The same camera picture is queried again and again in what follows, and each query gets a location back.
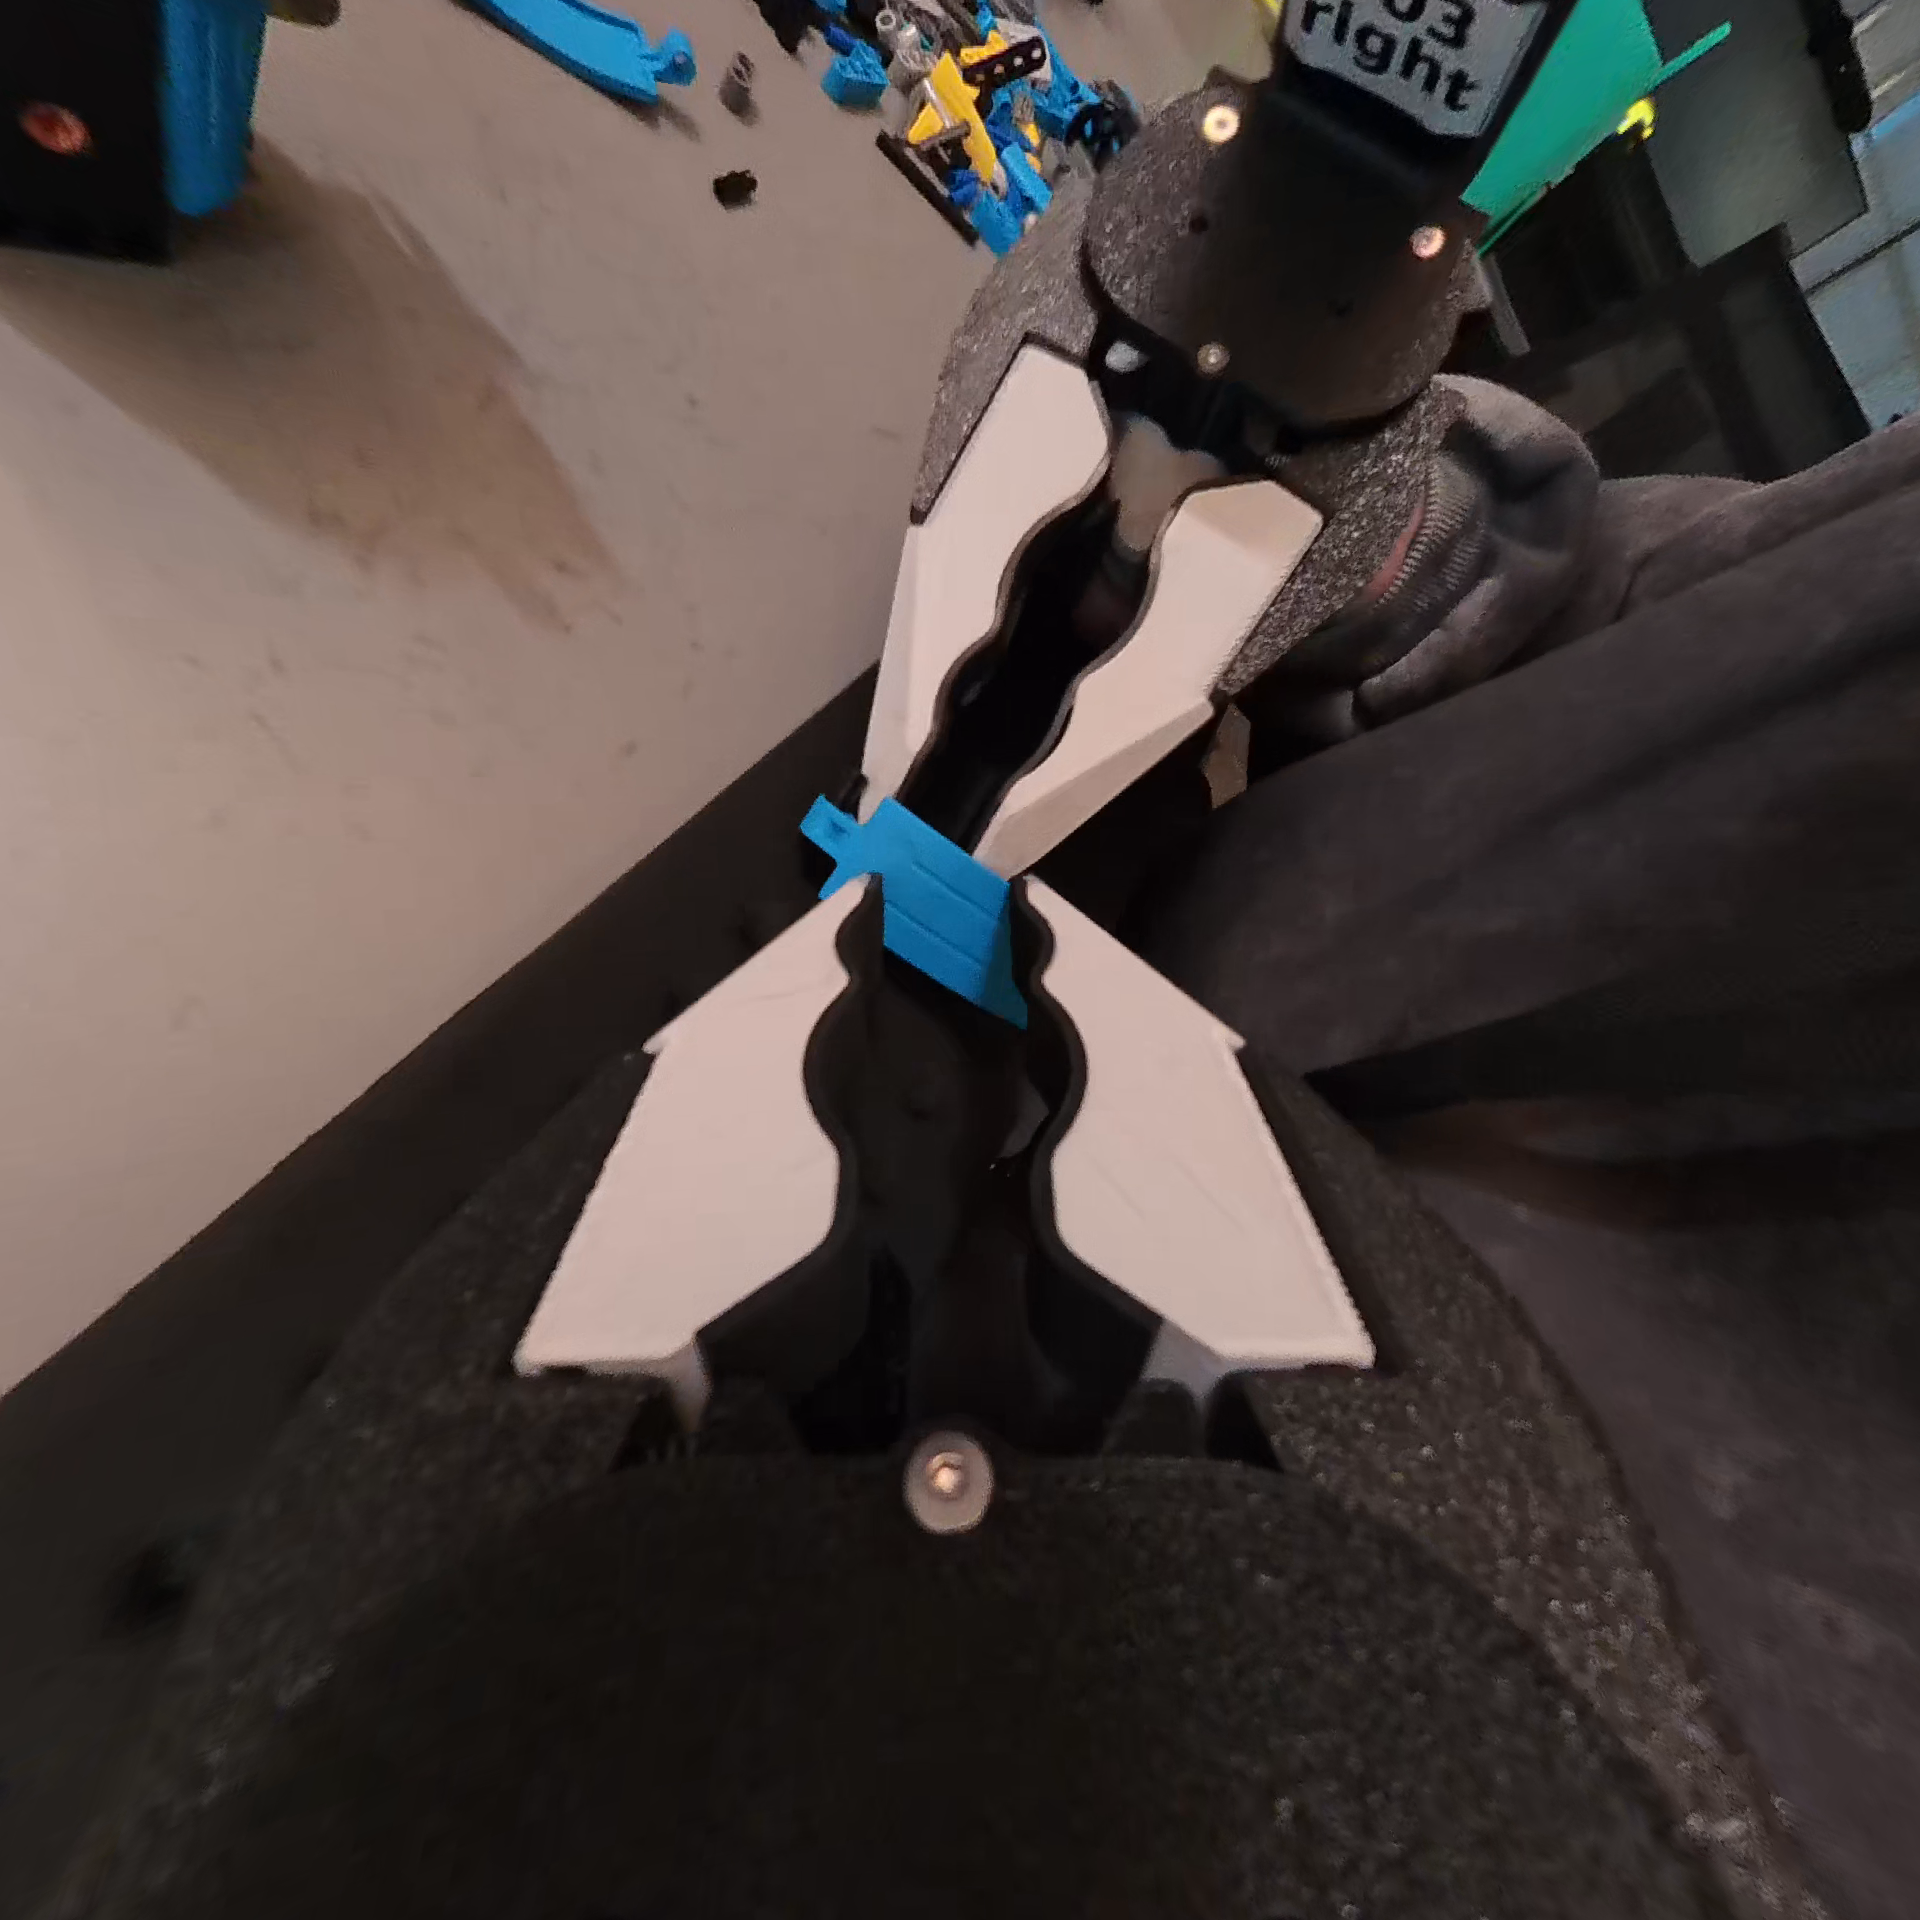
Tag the blue yellow toy brick model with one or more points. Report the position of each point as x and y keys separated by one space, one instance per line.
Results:
x=212 y=89

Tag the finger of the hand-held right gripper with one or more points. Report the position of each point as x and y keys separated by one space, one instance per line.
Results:
x=991 y=465
x=1214 y=585

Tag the blue curved panel piece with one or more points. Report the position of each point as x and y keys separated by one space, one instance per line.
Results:
x=599 y=52
x=932 y=900

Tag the person's right hand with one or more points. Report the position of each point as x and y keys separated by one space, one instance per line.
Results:
x=1403 y=629

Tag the long black axle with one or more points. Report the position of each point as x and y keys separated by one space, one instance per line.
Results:
x=923 y=180

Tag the teal plastic bin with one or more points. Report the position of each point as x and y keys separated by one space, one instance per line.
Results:
x=1589 y=89

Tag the black studded mat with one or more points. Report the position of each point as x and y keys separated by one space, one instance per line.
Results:
x=452 y=1080

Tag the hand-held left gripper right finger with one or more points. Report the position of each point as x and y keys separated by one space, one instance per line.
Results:
x=1201 y=1200

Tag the person's right forearm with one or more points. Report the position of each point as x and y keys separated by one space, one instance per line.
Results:
x=1547 y=493

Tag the dark grey two-hole connector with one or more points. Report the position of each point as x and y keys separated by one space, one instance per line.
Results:
x=736 y=83

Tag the pile of loose brick pieces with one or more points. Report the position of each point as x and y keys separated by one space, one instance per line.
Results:
x=991 y=105

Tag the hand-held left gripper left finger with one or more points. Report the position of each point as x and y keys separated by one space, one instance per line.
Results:
x=692 y=1184

